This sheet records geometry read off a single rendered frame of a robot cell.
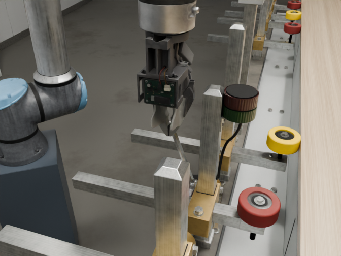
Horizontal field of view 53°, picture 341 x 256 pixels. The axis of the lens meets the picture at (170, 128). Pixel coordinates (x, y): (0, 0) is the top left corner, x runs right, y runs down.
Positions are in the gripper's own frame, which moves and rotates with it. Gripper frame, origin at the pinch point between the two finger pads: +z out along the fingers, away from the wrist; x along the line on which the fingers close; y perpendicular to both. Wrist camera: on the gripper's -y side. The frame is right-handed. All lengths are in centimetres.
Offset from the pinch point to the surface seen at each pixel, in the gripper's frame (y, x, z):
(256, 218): 6.5, 19.0, 12.1
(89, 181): 3.7, -18.0, 15.8
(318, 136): -25.1, 30.7, 11.2
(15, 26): -282, -291, 80
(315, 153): -17.6, 29.8, 11.3
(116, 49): -292, -163, 97
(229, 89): -0.8, 10.6, -9.6
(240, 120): 1.8, 13.4, -5.4
